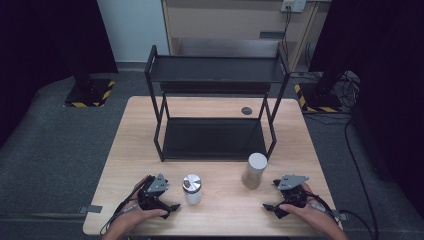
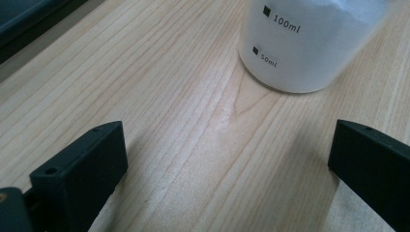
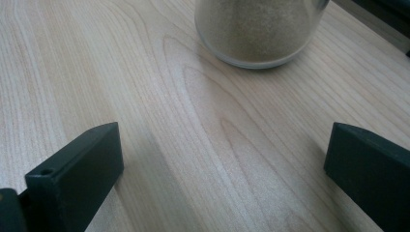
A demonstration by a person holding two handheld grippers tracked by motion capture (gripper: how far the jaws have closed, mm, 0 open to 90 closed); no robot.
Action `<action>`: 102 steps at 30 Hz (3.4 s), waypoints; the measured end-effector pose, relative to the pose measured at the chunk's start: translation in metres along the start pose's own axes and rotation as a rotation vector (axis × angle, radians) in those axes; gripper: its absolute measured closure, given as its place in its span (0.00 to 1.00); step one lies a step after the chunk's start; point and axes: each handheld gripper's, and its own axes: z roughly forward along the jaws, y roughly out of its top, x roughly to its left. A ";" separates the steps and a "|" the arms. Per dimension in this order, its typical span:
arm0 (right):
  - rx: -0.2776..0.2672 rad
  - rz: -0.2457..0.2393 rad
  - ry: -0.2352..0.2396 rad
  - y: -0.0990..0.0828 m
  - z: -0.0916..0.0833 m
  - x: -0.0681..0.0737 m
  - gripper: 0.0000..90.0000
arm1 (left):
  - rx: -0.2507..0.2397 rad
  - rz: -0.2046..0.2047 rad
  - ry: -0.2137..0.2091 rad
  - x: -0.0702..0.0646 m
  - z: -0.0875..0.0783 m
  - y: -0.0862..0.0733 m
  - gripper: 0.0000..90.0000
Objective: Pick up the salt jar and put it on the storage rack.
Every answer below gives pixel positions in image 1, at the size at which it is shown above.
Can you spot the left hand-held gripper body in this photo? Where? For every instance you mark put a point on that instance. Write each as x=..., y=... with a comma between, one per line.
x=150, y=196

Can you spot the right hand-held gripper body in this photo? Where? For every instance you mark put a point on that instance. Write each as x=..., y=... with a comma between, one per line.
x=293, y=196

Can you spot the glass jar with metal lid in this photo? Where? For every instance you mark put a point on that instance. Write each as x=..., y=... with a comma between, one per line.
x=192, y=189

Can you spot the white cylindrical canister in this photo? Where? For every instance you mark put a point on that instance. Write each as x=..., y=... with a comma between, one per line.
x=254, y=171

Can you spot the black metal two-tier shelf rack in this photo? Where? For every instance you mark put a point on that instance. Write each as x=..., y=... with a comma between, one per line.
x=213, y=138

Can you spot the person's left hand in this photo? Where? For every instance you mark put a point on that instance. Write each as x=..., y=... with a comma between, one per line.
x=136, y=216

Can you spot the person's right hand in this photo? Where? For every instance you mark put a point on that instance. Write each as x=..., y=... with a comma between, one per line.
x=310, y=215

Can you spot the round grey table grommet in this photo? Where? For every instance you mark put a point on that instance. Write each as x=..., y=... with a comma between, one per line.
x=246, y=110

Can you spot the black stand with striped base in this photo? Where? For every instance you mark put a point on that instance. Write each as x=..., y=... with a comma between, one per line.
x=88, y=93
x=320, y=98

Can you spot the black curtain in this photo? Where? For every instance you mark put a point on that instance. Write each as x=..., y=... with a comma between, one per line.
x=393, y=83
x=40, y=50

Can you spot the beige wooden cabinet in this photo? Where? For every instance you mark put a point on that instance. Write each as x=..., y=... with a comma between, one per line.
x=230, y=23

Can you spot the grey table edge bracket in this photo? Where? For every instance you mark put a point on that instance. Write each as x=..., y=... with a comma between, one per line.
x=341, y=216
x=90, y=209

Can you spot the white wall socket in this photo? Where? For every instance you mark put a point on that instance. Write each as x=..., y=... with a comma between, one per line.
x=293, y=5

